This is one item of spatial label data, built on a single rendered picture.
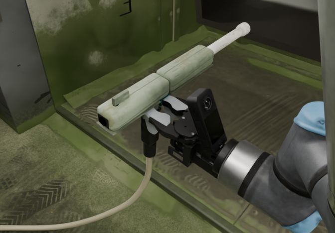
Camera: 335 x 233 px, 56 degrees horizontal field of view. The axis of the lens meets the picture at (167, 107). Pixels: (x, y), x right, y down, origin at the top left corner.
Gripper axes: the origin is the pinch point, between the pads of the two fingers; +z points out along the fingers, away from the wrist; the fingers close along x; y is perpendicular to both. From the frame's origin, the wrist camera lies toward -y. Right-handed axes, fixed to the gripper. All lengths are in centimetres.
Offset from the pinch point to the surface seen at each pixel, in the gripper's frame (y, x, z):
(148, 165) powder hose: 19.7, -1.6, -1.8
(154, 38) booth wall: 49, 77, 65
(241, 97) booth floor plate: 52, 72, 7
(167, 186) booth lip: 47.8, 11.1, 0.7
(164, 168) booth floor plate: 48, 16, 6
